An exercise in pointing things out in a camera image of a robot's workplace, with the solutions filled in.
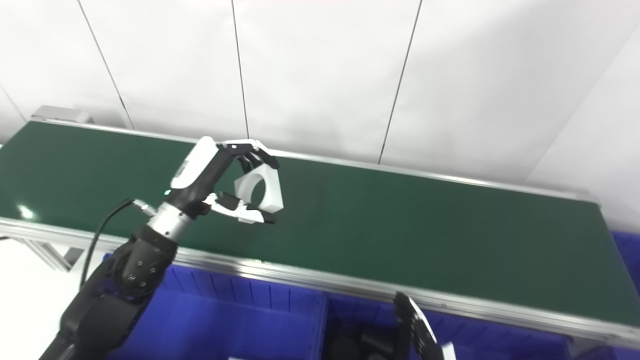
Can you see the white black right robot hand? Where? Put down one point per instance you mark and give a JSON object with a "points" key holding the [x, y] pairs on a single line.
{"points": [[417, 330]]}

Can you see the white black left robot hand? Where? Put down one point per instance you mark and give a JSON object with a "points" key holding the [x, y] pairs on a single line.
{"points": [[197, 170]]}

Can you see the white square part with hole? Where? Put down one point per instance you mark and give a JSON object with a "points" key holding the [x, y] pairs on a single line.
{"points": [[274, 195]]}

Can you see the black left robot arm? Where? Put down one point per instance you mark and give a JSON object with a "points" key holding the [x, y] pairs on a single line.
{"points": [[135, 265]]}

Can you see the black part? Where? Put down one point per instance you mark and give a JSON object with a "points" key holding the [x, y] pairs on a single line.
{"points": [[350, 347]]}

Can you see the green conveyor belt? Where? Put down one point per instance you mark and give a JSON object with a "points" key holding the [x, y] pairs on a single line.
{"points": [[400, 225]]}

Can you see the grey conveyor end housing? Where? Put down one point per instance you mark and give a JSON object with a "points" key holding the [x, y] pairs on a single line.
{"points": [[60, 114]]}

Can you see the aluminium conveyor support leg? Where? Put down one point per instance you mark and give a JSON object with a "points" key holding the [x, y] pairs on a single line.
{"points": [[50, 255]]}

